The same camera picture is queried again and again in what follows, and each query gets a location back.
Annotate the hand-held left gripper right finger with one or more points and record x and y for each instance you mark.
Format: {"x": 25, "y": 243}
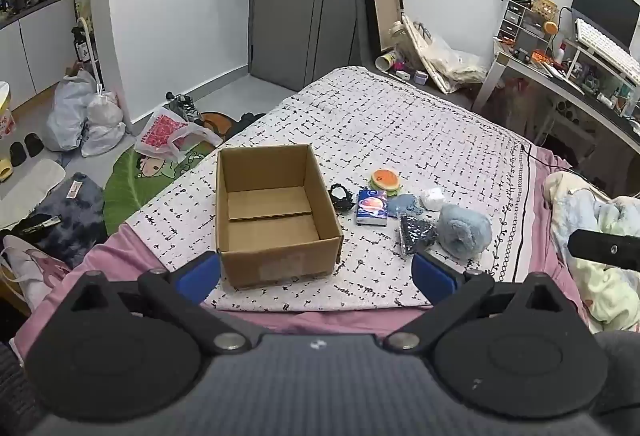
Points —
{"x": 432, "y": 277}

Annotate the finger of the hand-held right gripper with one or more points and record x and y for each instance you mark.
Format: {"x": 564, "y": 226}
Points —
{"x": 607, "y": 248}

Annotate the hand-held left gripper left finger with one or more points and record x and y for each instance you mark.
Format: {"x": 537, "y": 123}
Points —
{"x": 200, "y": 275}

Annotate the dark dotted fabric bag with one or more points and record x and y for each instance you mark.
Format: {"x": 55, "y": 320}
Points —
{"x": 416, "y": 233}

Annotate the white soft pouch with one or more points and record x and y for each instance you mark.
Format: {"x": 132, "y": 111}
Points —
{"x": 433, "y": 199}

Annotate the brown cardboard box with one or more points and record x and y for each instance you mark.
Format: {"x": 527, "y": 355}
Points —
{"x": 272, "y": 236}

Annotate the blue tissue packet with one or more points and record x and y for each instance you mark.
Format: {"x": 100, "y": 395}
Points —
{"x": 372, "y": 207}

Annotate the pastel printed blanket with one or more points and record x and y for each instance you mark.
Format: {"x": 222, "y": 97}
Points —
{"x": 595, "y": 213}

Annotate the light blue fluffy roll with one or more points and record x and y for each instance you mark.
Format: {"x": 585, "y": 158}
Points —
{"x": 462, "y": 231}

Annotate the light blue cloth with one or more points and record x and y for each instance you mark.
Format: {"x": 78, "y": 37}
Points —
{"x": 405, "y": 204}

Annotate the orange green round plush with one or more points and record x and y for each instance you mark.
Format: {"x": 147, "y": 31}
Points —
{"x": 385, "y": 178}

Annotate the green leaf rug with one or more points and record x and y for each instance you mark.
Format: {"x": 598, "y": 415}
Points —
{"x": 127, "y": 186}

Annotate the black scrunchie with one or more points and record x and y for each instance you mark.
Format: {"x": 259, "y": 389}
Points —
{"x": 340, "y": 197}

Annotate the blue tie-dye rug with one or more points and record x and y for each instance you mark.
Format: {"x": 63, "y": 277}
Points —
{"x": 75, "y": 216}

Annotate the white red printed plastic bag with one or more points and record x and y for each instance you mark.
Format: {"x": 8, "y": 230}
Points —
{"x": 162, "y": 133}

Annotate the white black patterned bed sheet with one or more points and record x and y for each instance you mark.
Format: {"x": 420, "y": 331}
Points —
{"x": 400, "y": 131}

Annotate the brown round mat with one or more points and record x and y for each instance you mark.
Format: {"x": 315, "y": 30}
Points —
{"x": 217, "y": 122}

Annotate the black bag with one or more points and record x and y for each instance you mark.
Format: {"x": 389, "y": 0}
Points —
{"x": 246, "y": 119}

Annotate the white desk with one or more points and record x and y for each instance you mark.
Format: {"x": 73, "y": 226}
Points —
{"x": 570, "y": 88}

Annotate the white garbage bag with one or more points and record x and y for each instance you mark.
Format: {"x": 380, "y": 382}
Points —
{"x": 102, "y": 138}
{"x": 105, "y": 108}

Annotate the black white sneakers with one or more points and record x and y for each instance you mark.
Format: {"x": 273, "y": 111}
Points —
{"x": 182, "y": 107}

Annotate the pink tote bag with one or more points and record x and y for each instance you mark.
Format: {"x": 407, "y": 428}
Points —
{"x": 30, "y": 266}

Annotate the black cloth with label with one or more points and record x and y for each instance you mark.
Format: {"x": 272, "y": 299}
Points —
{"x": 36, "y": 225}

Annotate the white floor mat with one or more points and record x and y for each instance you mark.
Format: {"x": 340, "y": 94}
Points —
{"x": 27, "y": 188}

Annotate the small purple box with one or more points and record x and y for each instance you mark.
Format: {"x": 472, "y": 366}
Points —
{"x": 421, "y": 77}

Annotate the white keyboard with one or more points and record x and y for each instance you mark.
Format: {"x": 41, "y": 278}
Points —
{"x": 605, "y": 46}

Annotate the large grey garbage bag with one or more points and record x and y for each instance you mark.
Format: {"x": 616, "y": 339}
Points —
{"x": 67, "y": 116}

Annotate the black slipper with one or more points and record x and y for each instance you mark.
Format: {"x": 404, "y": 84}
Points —
{"x": 17, "y": 152}
{"x": 34, "y": 144}

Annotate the beige tote bag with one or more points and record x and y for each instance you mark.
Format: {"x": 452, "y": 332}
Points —
{"x": 445, "y": 58}

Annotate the paper cup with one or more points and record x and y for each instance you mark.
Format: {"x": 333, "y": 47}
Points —
{"x": 386, "y": 61}

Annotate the yellow slipper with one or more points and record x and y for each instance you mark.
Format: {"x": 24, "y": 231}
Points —
{"x": 5, "y": 172}

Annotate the orange desk lamp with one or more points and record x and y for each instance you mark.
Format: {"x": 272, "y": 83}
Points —
{"x": 550, "y": 28}

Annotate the black computer monitor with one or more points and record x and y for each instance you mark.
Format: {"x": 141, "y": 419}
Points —
{"x": 602, "y": 3}

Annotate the clear water bottle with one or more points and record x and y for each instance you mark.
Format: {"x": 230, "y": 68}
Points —
{"x": 398, "y": 33}

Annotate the grey drawer organizer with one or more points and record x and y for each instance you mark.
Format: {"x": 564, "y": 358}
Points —
{"x": 514, "y": 21}

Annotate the black bottle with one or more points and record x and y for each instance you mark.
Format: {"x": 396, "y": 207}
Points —
{"x": 80, "y": 45}

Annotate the grey door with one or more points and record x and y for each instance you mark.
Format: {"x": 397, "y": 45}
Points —
{"x": 295, "y": 16}

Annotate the white cabinet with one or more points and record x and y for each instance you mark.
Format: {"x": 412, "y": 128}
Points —
{"x": 40, "y": 46}

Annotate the black picture frame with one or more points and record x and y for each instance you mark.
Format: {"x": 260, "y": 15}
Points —
{"x": 382, "y": 1}

